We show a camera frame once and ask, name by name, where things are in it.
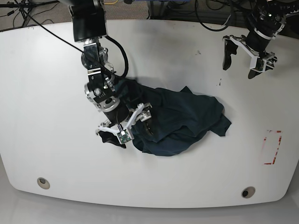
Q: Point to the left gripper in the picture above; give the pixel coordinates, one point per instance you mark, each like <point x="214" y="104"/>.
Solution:
<point x="254" y="44"/>

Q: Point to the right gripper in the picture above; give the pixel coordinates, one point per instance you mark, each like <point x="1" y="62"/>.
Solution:
<point x="123" y="118"/>

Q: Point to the dark teal T-shirt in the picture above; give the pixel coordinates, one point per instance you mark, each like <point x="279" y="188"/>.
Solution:
<point x="180" y="118"/>

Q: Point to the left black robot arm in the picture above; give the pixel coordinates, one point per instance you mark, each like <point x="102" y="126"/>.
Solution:
<point x="266" y="20"/>

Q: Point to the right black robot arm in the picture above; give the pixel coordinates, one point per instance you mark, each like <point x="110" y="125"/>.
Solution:
<point x="115" y="96"/>

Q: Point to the red tape rectangle marking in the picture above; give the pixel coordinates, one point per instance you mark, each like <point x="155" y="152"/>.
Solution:
<point x="270" y="147"/>

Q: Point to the black tripod stand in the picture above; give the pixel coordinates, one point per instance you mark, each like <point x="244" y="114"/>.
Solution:
<point x="26" y="7"/>

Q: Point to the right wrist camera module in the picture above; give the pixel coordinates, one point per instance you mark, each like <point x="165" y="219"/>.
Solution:
<point x="124" y="136"/>

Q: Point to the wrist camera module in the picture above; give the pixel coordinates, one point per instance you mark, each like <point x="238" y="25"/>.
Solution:
<point x="258" y="64"/>
<point x="124" y="136"/>

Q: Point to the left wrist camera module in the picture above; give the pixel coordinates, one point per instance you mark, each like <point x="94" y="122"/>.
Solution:
<point x="258" y="64"/>

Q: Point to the left table cable grommet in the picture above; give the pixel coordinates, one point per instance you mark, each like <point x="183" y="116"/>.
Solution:
<point x="43" y="183"/>

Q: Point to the table cable grommet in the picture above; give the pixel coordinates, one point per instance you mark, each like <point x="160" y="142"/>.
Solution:
<point x="43" y="183"/>
<point x="248" y="192"/>

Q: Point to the right table cable grommet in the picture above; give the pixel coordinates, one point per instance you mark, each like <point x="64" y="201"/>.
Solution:
<point x="248" y="192"/>

